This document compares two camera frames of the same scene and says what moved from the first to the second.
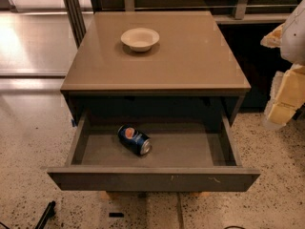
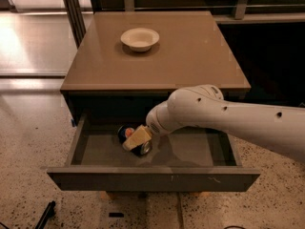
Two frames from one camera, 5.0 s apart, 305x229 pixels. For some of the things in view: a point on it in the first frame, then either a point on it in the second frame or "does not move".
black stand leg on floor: x=49 y=214 does not move
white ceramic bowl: x=140 y=39 does not move
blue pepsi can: x=135 y=140 does not move
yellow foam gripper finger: x=287 y=96 to x=140 y=136
